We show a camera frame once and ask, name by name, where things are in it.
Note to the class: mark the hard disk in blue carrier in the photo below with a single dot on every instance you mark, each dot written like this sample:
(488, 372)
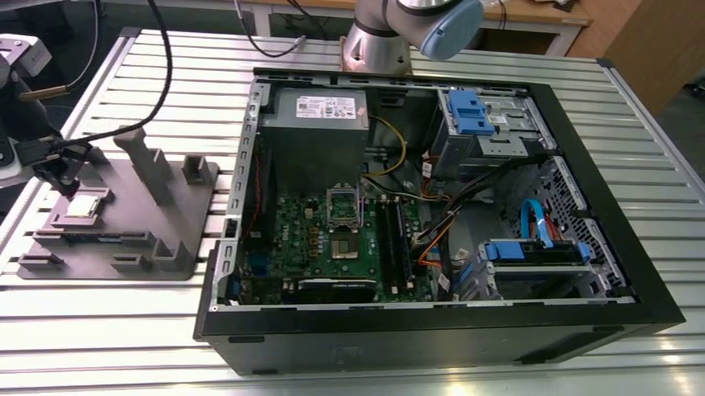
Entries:
(508, 251)

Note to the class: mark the metal drive cage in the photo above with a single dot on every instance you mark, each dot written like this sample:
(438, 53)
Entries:
(495, 148)

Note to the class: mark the blue drive latch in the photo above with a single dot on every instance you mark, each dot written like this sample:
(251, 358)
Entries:
(467, 111)

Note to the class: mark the black graphics card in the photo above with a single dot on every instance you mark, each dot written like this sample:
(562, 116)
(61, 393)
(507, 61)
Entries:
(335, 288)

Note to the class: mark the grey power supply unit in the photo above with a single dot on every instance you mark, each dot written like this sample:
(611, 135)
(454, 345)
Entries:
(313, 156)

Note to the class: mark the black PC case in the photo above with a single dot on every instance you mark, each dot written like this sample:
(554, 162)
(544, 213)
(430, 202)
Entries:
(384, 342)

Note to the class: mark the blue port connector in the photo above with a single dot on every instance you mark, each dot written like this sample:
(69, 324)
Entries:
(259, 264)

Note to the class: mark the white-clip RAM slot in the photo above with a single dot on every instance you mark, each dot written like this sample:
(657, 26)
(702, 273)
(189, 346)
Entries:
(390, 243)
(410, 285)

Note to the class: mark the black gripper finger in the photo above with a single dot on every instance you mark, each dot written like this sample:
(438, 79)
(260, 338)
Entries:
(73, 158)
(54, 177)

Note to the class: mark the metal locking lever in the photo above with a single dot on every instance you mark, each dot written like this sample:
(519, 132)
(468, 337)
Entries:
(362, 206)

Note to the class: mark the wooden desk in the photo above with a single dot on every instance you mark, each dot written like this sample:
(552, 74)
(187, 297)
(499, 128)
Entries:
(550, 18)

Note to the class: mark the CPU socket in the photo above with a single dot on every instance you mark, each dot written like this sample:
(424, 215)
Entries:
(347, 247)

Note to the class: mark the black-clip RAM slot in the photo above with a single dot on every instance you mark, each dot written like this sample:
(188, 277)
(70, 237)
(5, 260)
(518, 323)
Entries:
(398, 243)
(383, 243)

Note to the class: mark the green motherboard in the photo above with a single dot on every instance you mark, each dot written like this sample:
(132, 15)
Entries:
(308, 264)

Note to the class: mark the dark RAM stick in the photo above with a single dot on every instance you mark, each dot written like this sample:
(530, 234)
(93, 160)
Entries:
(93, 239)

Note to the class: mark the silver CPU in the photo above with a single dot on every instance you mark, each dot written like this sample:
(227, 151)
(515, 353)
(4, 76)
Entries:
(85, 206)

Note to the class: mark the metal disk bay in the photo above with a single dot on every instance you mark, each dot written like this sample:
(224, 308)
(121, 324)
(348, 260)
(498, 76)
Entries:
(490, 284)

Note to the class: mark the grey parts rack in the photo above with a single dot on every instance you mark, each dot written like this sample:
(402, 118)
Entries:
(137, 231)

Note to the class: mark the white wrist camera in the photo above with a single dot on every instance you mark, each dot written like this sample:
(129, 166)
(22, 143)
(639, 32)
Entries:
(8, 165)

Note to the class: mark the wooden cabinet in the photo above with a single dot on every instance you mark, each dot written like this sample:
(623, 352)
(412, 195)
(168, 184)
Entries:
(655, 41)

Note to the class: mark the black office chair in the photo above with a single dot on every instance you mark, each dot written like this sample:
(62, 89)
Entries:
(32, 16)

